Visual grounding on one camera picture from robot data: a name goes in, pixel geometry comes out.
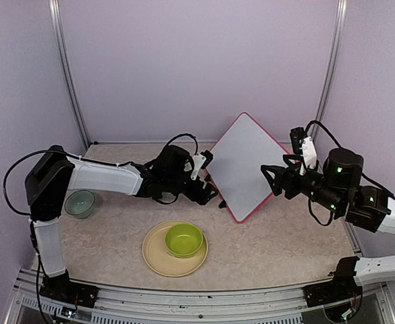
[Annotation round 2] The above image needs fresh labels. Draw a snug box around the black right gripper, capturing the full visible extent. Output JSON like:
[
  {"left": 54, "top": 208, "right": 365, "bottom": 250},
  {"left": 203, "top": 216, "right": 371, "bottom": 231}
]
[{"left": 261, "top": 154, "right": 346, "bottom": 214}]

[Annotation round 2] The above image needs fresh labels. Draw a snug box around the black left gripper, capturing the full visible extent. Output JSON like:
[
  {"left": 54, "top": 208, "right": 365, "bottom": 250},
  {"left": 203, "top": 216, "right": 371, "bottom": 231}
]
[{"left": 164, "top": 173, "right": 219, "bottom": 205}]

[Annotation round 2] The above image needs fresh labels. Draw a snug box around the pink framed whiteboard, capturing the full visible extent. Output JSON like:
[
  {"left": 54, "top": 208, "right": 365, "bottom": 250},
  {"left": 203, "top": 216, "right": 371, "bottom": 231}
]
[{"left": 206, "top": 112, "right": 289, "bottom": 223}]

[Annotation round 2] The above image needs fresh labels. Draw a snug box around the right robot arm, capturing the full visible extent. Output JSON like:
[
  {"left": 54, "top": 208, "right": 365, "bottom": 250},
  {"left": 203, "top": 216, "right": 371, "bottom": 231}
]
[{"left": 261, "top": 148, "right": 395, "bottom": 300}]

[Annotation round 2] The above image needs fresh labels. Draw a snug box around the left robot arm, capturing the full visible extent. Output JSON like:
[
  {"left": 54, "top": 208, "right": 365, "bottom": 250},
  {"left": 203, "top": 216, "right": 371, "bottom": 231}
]
[{"left": 24, "top": 144, "right": 217, "bottom": 300}]

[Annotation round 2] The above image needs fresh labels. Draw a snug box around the green plastic bowl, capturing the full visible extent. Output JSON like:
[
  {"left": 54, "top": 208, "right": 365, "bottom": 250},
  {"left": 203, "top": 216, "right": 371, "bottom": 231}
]
[{"left": 164, "top": 223, "right": 203, "bottom": 258}]

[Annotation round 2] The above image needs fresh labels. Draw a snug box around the beige round plate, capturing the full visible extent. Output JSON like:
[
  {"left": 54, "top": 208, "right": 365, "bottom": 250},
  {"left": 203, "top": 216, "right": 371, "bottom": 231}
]
[{"left": 142, "top": 221, "right": 209, "bottom": 277}]

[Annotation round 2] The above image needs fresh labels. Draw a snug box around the clear glass bowl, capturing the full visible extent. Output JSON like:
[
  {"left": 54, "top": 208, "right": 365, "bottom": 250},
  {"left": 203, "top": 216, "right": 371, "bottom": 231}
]
[{"left": 64, "top": 190, "right": 95, "bottom": 219}]

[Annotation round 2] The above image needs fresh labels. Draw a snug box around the wire whiteboard stand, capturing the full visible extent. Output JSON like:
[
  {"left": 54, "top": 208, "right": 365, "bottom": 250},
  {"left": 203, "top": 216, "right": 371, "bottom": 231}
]
[{"left": 218, "top": 200, "right": 227, "bottom": 209}]

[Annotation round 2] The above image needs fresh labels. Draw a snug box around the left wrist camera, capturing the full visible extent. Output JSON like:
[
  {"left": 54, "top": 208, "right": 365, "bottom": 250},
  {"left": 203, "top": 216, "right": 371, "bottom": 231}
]
[{"left": 190, "top": 151, "right": 213, "bottom": 180}]

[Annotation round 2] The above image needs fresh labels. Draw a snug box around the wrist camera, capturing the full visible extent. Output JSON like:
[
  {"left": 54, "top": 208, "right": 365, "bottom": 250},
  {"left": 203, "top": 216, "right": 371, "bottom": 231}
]
[
  {"left": 190, "top": 151, "right": 213, "bottom": 180},
  {"left": 290, "top": 127, "right": 318, "bottom": 176}
]

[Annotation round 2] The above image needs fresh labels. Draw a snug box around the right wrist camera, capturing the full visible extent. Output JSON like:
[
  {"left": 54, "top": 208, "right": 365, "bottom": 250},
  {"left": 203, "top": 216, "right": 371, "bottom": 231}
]
[{"left": 290, "top": 127, "right": 318, "bottom": 176}]

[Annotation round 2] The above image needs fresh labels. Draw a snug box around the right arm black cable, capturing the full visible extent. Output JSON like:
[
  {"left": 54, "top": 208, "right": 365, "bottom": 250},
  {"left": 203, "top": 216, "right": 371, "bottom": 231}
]
[{"left": 305, "top": 119, "right": 395, "bottom": 227}]

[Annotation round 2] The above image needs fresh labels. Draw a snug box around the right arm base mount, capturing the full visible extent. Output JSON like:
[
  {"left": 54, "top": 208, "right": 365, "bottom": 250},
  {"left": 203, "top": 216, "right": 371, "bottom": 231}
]
[{"left": 303, "top": 281, "right": 363, "bottom": 308}]

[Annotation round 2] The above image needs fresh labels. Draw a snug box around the aluminium front rail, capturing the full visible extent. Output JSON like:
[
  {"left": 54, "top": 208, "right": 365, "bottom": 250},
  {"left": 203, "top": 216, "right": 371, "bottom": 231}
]
[{"left": 0, "top": 269, "right": 395, "bottom": 323}]

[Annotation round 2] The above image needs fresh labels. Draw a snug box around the right aluminium corner post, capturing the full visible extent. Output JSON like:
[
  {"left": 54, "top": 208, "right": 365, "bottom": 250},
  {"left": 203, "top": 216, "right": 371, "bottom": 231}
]
[{"left": 316, "top": 0, "right": 348, "bottom": 122}]

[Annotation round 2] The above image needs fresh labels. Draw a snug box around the aluminium corner post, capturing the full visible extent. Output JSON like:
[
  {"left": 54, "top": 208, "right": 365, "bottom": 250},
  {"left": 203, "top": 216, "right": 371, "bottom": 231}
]
[
  {"left": 49, "top": 0, "right": 90, "bottom": 150},
  {"left": 316, "top": 0, "right": 348, "bottom": 122}
]

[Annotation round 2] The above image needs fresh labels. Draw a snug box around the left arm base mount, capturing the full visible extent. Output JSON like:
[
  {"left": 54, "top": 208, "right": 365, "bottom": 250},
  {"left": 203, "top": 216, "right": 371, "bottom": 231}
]
[{"left": 39, "top": 277, "right": 99, "bottom": 308}]

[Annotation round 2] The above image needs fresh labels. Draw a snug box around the left aluminium corner post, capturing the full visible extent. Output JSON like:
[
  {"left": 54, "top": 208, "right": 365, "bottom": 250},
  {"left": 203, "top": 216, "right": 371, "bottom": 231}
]
[{"left": 49, "top": 0, "right": 90, "bottom": 150}]

